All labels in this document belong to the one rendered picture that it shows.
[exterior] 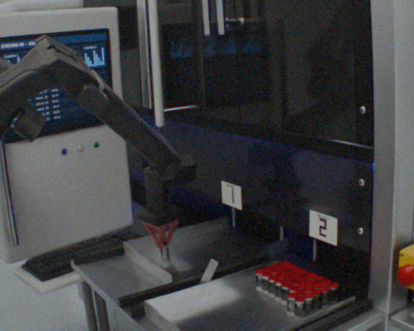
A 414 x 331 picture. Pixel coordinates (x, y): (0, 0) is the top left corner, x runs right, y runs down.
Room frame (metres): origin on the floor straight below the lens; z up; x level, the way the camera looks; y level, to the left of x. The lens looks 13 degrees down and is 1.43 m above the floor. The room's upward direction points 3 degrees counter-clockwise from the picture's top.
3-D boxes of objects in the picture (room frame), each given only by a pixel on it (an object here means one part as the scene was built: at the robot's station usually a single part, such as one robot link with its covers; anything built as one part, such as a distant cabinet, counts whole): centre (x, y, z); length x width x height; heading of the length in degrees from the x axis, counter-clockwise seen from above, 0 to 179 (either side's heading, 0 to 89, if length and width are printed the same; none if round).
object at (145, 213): (1.29, 0.14, 1.03); 0.10 x 0.07 x 0.07; 138
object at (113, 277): (1.14, 0.00, 0.87); 0.70 x 0.48 x 0.02; 33
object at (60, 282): (1.54, 0.41, 0.79); 0.45 x 0.28 x 0.03; 133
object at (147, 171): (1.29, 0.13, 1.10); 0.07 x 0.06 x 0.07; 127
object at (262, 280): (1.02, -0.13, 0.90); 0.18 x 0.02 x 0.05; 32
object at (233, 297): (0.98, -0.06, 0.90); 0.34 x 0.26 x 0.04; 122
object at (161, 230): (1.29, 0.14, 0.96); 0.07 x 0.07 x 0.09; 48
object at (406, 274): (0.87, -0.35, 0.99); 0.04 x 0.04 x 0.04; 33
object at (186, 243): (1.32, 0.03, 0.90); 0.34 x 0.26 x 0.04; 123
